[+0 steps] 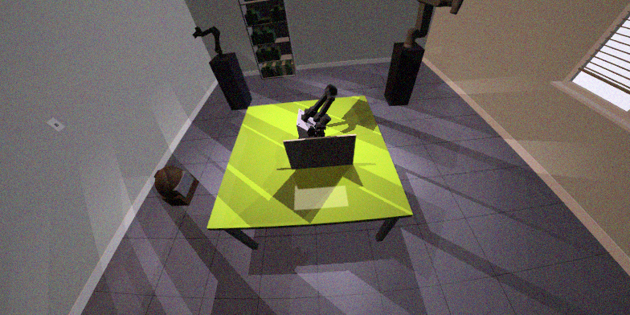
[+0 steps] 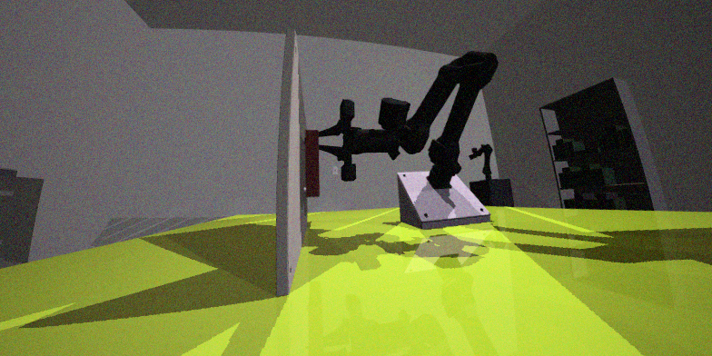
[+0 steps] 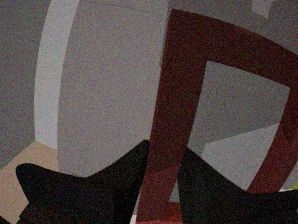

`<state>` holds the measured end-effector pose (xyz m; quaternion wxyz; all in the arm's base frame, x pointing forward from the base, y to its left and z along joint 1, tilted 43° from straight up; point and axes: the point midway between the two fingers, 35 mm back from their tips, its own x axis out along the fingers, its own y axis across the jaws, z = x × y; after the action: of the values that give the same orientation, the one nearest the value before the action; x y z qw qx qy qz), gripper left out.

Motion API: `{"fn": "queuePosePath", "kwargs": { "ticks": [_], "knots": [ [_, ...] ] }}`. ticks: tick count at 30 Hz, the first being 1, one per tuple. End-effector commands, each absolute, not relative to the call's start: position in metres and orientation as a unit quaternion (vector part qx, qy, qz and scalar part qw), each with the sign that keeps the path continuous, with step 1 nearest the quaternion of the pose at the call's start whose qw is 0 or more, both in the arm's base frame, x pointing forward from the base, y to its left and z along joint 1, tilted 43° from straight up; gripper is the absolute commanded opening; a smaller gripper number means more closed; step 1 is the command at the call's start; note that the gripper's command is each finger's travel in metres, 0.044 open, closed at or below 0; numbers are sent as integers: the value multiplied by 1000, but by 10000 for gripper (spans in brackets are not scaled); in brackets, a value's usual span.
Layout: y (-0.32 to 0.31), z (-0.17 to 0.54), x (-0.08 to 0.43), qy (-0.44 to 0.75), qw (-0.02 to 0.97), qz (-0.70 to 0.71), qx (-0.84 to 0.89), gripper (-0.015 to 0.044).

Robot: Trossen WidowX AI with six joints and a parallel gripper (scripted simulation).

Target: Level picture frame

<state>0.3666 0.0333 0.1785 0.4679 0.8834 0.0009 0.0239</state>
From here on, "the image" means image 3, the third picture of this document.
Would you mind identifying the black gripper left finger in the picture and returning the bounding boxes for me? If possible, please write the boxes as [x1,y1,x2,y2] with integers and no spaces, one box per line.
[16,139,149,224]

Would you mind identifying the dark red rectangular frame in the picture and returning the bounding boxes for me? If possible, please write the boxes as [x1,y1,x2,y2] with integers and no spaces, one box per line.
[134,10,298,224]

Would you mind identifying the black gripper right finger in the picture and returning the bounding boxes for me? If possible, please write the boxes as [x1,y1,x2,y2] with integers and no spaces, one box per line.
[177,147,298,224]

